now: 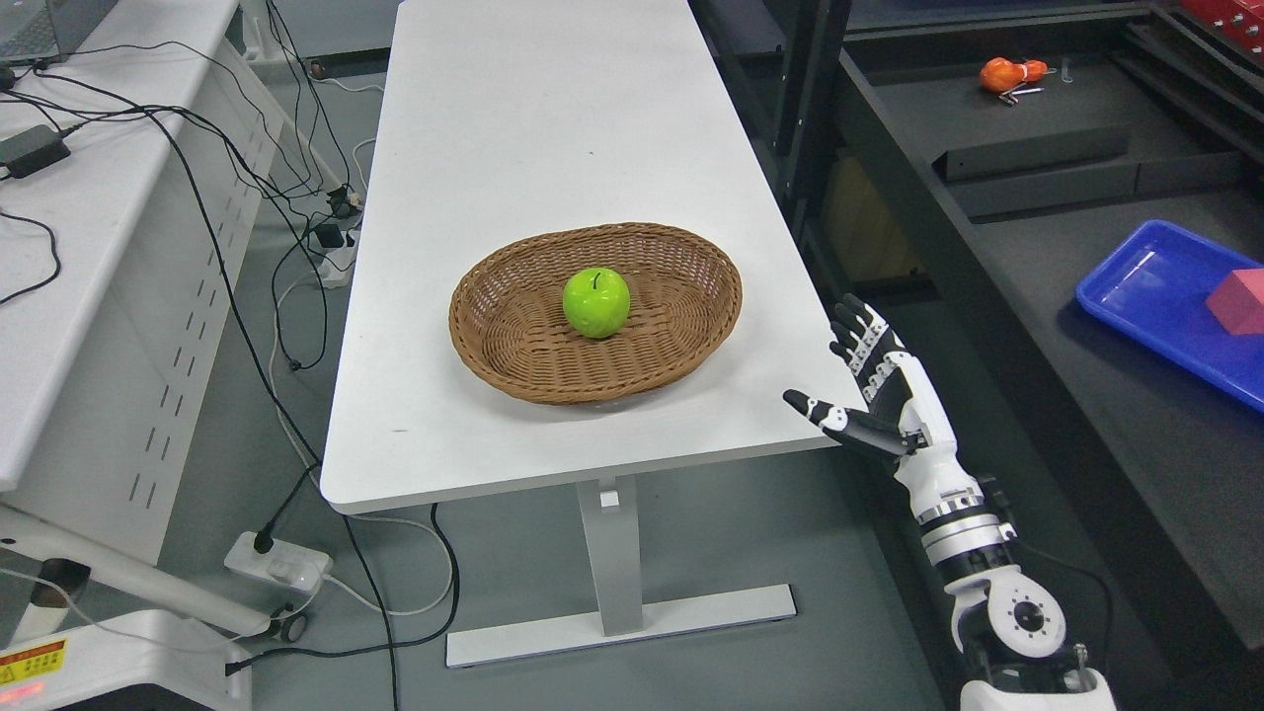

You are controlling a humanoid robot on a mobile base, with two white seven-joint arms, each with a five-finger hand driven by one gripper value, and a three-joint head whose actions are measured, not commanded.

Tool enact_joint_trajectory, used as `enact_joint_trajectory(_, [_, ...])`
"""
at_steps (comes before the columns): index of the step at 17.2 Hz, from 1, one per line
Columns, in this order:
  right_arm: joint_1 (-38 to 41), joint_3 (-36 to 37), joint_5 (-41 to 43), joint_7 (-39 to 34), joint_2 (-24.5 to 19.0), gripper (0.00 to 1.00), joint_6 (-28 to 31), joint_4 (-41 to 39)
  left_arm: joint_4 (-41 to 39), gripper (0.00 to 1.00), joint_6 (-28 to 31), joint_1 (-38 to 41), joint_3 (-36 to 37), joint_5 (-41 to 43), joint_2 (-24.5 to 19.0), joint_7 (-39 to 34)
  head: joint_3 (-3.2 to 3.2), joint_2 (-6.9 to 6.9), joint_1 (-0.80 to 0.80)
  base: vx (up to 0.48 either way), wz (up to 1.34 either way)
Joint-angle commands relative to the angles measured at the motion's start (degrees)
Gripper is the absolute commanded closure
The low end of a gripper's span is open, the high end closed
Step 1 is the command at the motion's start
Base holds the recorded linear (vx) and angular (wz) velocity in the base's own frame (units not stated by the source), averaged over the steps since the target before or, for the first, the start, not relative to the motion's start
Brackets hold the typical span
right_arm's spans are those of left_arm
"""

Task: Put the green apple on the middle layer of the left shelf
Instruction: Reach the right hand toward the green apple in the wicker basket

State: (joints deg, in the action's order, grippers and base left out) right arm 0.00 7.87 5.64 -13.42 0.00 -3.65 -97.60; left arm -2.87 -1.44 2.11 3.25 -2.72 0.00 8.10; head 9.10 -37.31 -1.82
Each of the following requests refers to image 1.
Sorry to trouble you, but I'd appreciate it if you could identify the black shelf frame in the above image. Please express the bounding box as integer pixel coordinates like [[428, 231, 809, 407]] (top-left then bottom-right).
[[691, 1, 1261, 674]]

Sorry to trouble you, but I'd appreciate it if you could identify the laptop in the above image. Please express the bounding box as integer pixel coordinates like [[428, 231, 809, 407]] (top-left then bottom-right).
[[1, 1, 118, 66]]

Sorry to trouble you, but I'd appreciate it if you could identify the brown wicker basket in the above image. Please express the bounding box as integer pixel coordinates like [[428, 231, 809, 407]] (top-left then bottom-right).
[[447, 221, 744, 405]]

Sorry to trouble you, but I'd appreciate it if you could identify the pink block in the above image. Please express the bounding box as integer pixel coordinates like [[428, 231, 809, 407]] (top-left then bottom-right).
[[1205, 269, 1263, 337]]

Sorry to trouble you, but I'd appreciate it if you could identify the green apple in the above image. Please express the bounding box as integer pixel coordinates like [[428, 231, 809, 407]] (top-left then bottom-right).
[[562, 269, 631, 339]]

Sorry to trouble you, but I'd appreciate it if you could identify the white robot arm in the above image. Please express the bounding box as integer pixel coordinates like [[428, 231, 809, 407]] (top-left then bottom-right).
[[916, 492, 1117, 710]]

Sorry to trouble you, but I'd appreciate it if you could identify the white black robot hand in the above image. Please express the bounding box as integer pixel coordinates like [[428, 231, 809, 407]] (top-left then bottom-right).
[[784, 295, 986, 526]]

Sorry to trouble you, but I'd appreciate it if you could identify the white side desk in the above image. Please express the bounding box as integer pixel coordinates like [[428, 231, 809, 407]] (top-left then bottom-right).
[[0, 0, 327, 564]]

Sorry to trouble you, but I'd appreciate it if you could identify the white power strip far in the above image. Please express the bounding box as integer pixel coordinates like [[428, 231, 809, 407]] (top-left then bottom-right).
[[313, 224, 359, 288]]

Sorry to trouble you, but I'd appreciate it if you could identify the orange toy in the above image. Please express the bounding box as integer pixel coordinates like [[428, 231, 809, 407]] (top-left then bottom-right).
[[980, 57, 1049, 108]]

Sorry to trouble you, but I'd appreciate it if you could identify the white power strip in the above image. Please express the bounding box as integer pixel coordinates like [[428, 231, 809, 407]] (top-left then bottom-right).
[[313, 224, 359, 288], [224, 531, 332, 595]]

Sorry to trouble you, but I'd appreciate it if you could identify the white table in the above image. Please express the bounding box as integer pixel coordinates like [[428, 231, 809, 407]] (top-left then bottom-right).
[[320, 1, 862, 668]]

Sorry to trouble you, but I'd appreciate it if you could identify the blue plastic tray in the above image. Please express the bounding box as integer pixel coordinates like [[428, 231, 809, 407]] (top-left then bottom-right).
[[1074, 219, 1263, 411]]

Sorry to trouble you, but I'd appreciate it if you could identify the black power adapter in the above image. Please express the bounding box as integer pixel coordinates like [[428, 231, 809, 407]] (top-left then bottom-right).
[[1, 125, 70, 178]]

